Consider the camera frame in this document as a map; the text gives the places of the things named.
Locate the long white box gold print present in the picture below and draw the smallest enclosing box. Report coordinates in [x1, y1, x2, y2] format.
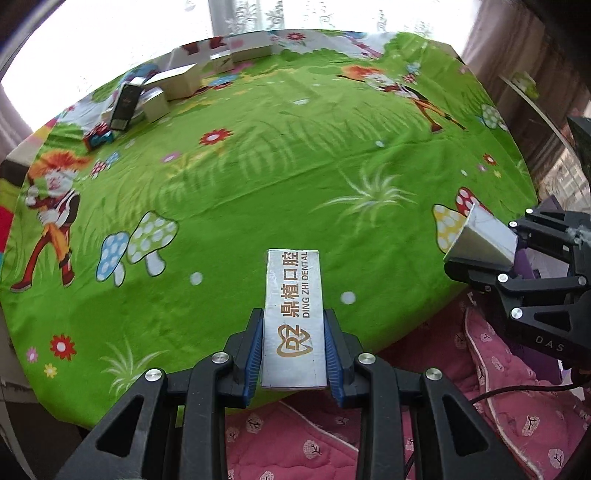
[260, 248, 330, 391]

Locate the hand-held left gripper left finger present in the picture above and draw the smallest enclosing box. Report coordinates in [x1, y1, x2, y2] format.
[53, 308, 265, 480]

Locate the small plain white box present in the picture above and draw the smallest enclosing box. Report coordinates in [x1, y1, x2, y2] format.
[443, 202, 519, 269]

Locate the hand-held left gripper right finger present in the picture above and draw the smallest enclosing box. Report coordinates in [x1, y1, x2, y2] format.
[323, 308, 529, 480]

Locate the small white box dark picture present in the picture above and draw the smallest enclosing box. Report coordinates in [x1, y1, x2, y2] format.
[210, 51, 236, 75]

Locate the red toy car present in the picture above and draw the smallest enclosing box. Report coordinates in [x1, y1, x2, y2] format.
[83, 124, 115, 151]

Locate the pink floral quilt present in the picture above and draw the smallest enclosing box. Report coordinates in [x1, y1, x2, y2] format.
[224, 277, 591, 480]

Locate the large cream box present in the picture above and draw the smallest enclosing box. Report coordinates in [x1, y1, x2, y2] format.
[144, 64, 201, 101]

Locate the black box with barcode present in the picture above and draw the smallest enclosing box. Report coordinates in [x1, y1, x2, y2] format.
[108, 78, 146, 132]

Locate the white wrapped box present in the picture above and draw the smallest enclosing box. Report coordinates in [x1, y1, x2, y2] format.
[141, 88, 171, 123]

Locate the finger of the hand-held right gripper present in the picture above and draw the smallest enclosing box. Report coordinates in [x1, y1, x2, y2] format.
[443, 258, 583, 333]
[508, 208, 591, 247]

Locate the pink-brown curtain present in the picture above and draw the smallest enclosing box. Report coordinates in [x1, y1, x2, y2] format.
[0, 85, 40, 160]

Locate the brown curtain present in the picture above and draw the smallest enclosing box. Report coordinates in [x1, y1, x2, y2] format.
[462, 0, 591, 195]

